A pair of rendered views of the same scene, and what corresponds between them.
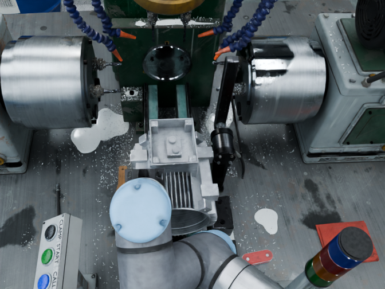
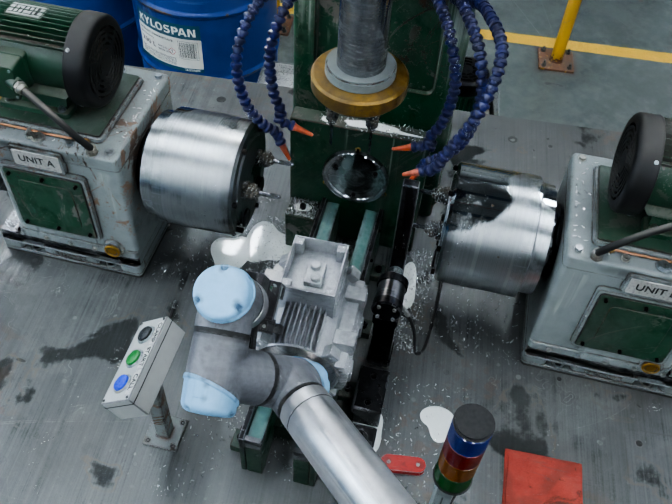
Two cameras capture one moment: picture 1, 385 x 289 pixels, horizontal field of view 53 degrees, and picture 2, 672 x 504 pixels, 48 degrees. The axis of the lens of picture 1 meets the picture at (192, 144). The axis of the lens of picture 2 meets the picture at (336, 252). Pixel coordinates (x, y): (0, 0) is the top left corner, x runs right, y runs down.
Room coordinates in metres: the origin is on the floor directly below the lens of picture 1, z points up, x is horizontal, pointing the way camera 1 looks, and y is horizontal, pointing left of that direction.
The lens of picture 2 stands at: (-0.30, -0.27, 2.17)
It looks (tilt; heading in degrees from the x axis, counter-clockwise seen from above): 50 degrees down; 20
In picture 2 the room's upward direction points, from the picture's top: 4 degrees clockwise
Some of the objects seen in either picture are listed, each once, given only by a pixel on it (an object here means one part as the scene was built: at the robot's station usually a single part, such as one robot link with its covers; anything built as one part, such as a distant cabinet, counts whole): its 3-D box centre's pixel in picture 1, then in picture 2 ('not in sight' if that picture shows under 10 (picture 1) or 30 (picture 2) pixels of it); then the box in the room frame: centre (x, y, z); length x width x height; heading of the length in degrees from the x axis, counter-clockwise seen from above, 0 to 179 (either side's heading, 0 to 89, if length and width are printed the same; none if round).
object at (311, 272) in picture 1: (323, 269); (454, 470); (0.25, -0.30, 1.05); 0.06 x 0.06 x 0.04
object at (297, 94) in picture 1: (283, 79); (504, 232); (0.79, -0.24, 1.04); 0.41 x 0.25 x 0.25; 100
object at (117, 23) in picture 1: (165, 59); (359, 172); (0.89, 0.11, 0.97); 0.30 x 0.11 x 0.34; 100
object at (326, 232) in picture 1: (346, 242); (543, 484); (0.42, -0.47, 0.80); 0.15 x 0.12 x 0.01; 102
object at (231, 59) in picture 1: (225, 97); (403, 231); (0.63, -0.07, 1.12); 0.04 x 0.03 x 0.26; 10
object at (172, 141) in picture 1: (172, 149); (314, 277); (0.47, 0.04, 1.11); 0.12 x 0.11 x 0.07; 11
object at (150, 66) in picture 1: (167, 64); (354, 178); (0.82, 0.10, 1.01); 0.15 x 0.02 x 0.15; 100
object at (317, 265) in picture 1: (330, 262); (459, 458); (0.25, -0.30, 1.10); 0.06 x 0.06 x 0.04
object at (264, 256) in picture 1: (256, 258); (402, 465); (0.34, -0.21, 0.81); 0.09 x 0.03 x 0.02; 108
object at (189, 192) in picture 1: (173, 184); (307, 324); (0.43, 0.04, 1.01); 0.20 x 0.19 x 0.19; 11
